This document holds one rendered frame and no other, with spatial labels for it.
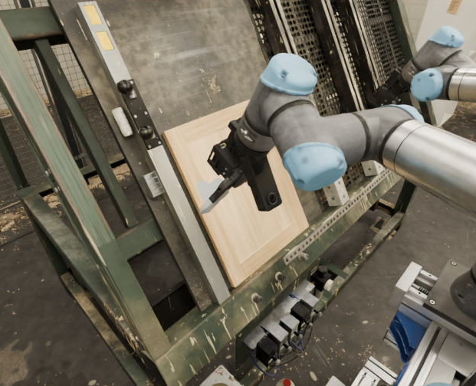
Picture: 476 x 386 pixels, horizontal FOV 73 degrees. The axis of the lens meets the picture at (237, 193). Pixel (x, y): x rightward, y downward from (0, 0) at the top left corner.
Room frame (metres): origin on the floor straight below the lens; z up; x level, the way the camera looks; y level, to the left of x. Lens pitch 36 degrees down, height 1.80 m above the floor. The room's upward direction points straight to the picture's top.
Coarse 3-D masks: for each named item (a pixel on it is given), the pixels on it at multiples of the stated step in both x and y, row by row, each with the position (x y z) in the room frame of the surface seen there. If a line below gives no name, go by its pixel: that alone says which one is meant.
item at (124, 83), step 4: (120, 80) 0.80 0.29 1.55; (124, 80) 0.80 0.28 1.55; (128, 80) 0.80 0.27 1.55; (120, 84) 0.79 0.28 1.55; (124, 84) 0.79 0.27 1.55; (128, 84) 0.79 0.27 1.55; (132, 84) 0.80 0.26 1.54; (120, 88) 0.78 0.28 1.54; (124, 88) 0.78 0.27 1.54; (128, 88) 0.79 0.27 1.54; (132, 88) 0.80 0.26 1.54; (120, 92) 0.79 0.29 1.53; (124, 92) 0.78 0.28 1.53; (128, 92) 0.79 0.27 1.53; (132, 92) 0.88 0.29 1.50; (132, 96) 0.88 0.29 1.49; (136, 96) 0.90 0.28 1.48
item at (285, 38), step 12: (264, 0) 1.45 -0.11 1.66; (276, 0) 1.46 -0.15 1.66; (264, 12) 1.45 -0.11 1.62; (276, 12) 1.43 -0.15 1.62; (264, 24) 1.45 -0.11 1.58; (276, 24) 1.41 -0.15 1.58; (276, 36) 1.40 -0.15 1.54; (288, 36) 1.41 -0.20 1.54; (276, 48) 1.40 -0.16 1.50; (288, 48) 1.37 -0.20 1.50; (312, 96) 1.32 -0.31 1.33; (324, 192) 1.17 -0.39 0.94; (336, 192) 1.13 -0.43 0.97; (336, 204) 1.12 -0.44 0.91
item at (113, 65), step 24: (96, 48) 0.95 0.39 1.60; (120, 72) 0.93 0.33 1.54; (120, 96) 0.89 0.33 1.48; (144, 144) 0.83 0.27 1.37; (168, 168) 0.82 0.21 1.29; (168, 192) 0.77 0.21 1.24; (192, 216) 0.76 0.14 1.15; (192, 240) 0.71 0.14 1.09; (216, 264) 0.70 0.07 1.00; (216, 288) 0.65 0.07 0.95
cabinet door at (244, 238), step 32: (192, 128) 0.97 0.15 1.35; (224, 128) 1.04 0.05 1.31; (192, 160) 0.90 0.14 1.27; (192, 192) 0.83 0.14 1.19; (288, 192) 1.04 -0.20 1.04; (224, 224) 0.82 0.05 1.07; (256, 224) 0.88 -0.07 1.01; (288, 224) 0.96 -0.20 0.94; (224, 256) 0.75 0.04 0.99; (256, 256) 0.80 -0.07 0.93
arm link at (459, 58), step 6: (456, 54) 0.89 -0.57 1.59; (462, 54) 0.89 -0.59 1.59; (444, 60) 0.90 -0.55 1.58; (450, 60) 0.89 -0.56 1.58; (456, 60) 0.88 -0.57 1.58; (462, 60) 0.88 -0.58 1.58; (468, 60) 0.88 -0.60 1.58; (438, 66) 0.91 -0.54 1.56; (462, 66) 0.84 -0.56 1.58; (468, 66) 0.85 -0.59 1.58; (474, 66) 0.86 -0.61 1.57
